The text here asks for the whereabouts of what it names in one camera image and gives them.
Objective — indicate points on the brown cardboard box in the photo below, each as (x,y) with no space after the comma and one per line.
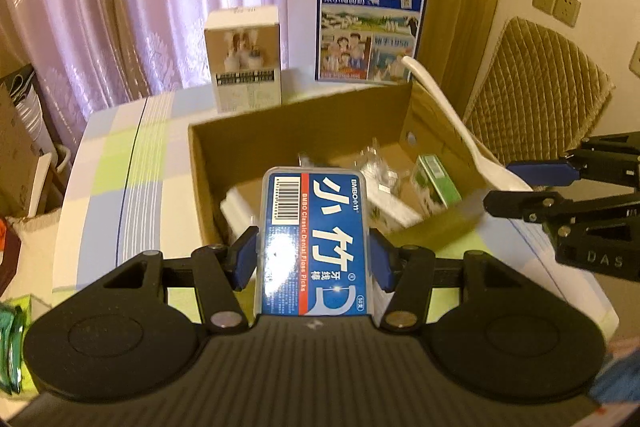
(215,167)

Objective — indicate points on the black white shopping bag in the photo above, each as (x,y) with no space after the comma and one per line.
(37,127)

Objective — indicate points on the green white medicine box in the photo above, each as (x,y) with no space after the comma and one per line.
(437,187)

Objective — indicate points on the blue fleece cloth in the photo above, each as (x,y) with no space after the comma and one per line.
(602,377)

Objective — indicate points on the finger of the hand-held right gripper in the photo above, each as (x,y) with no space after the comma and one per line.
(545,173)
(520,204)

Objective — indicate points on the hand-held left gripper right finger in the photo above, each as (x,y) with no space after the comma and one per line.
(382,264)

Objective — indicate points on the blue floss pick box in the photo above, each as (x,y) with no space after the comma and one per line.
(315,247)

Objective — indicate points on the quilted chair cover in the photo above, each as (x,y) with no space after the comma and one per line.
(540,82)

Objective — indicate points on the blue milk carton box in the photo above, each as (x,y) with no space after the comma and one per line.
(370,22)

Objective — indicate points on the white product box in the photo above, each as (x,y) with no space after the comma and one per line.
(245,57)

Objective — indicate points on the green packaged box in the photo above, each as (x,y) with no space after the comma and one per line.
(12,347)

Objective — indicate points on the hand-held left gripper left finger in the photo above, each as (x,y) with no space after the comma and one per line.
(245,257)

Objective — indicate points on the clear plastic packet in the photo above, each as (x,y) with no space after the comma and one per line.
(380,167)

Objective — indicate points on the brown cardboard carton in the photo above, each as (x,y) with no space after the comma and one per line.
(20,177)

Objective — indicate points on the white plastic spoon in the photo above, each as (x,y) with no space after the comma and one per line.
(492,167)

